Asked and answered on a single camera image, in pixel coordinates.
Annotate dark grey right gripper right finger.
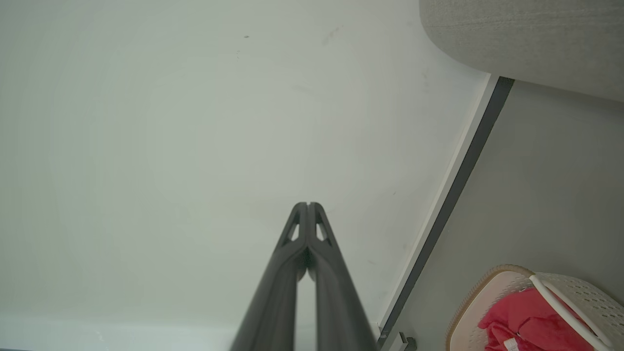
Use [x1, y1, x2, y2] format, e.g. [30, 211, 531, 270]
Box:
[308, 202, 379, 351]

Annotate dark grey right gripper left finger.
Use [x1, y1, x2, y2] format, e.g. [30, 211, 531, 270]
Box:
[230, 202, 309, 351]

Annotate red shorts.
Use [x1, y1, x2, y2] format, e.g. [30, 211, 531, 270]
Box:
[478, 287, 595, 351]

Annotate white perforated laundry basket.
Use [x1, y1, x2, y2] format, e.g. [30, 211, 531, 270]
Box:
[446, 265, 624, 351]

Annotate grey and white baseboard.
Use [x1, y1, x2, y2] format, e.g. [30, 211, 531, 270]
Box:
[376, 74, 515, 348]

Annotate light grey fabric sofa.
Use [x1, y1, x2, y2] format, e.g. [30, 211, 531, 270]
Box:
[419, 0, 624, 102]

